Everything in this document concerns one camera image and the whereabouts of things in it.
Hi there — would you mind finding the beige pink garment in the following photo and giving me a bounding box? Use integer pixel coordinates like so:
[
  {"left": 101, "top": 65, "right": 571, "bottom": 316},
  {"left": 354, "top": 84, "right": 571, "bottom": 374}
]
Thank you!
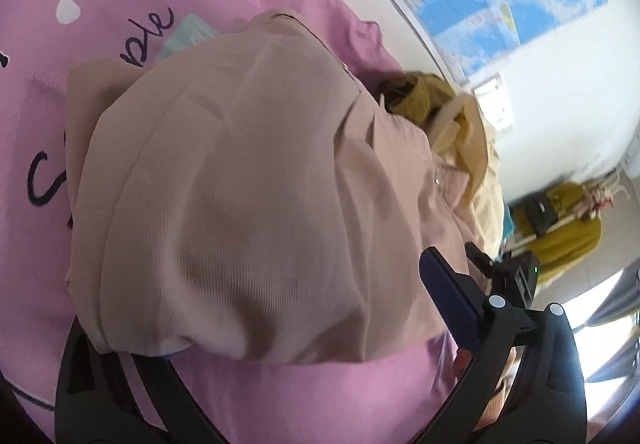
[{"left": 65, "top": 10, "right": 489, "bottom": 366}]

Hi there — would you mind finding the white wall socket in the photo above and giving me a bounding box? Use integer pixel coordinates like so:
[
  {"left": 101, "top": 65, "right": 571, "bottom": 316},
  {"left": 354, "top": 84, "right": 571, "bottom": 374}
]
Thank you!
[{"left": 472, "top": 72, "right": 514, "bottom": 131}]

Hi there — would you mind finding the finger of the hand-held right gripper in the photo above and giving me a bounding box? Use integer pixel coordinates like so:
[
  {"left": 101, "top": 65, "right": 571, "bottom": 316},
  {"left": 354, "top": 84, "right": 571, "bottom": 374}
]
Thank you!
[{"left": 463, "top": 242, "right": 497, "bottom": 281}]

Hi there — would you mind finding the light blue cloth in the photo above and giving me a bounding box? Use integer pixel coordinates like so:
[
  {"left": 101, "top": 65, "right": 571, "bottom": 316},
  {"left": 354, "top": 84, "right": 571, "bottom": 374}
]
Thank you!
[{"left": 154, "top": 12, "right": 222, "bottom": 63}]

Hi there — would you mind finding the mustard knit garment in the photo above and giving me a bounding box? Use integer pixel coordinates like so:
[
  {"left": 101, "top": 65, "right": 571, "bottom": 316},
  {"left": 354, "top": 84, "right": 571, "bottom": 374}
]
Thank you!
[{"left": 377, "top": 70, "right": 491, "bottom": 165}]

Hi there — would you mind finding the white drying rack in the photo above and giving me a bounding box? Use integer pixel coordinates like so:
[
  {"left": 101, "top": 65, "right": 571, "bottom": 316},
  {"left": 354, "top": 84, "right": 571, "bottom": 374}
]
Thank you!
[{"left": 500, "top": 168, "right": 632, "bottom": 265}]

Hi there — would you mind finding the small black object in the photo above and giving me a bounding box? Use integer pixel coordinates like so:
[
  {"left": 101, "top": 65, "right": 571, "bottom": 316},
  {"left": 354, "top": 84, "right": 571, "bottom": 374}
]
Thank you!
[{"left": 522, "top": 196, "right": 558, "bottom": 238}]

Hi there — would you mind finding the grey curtain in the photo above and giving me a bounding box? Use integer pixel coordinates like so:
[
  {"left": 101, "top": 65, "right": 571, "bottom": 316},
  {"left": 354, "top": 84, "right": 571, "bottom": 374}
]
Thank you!
[{"left": 584, "top": 268, "right": 640, "bottom": 381}]

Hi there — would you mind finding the mustard yellow cloth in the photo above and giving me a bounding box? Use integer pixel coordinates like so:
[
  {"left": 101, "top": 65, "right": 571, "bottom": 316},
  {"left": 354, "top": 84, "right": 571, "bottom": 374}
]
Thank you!
[{"left": 509, "top": 181, "right": 602, "bottom": 283}]

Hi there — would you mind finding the cream garment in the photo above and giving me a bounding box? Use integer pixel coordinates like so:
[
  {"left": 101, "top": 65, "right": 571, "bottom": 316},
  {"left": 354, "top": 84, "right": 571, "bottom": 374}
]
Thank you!
[{"left": 427, "top": 92, "right": 507, "bottom": 261}]

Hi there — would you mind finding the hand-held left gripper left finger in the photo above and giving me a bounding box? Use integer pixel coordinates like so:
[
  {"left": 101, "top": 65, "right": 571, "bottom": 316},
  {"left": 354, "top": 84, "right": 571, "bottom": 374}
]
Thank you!
[{"left": 54, "top": 318, "right": 222, "bottom": 444}]

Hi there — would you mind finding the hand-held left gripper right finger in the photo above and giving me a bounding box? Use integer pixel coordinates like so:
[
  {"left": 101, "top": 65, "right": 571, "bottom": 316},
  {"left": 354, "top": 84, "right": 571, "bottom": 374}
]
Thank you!
[{"left": 419, "top": 246, "right": 589, "bottom": 444}]

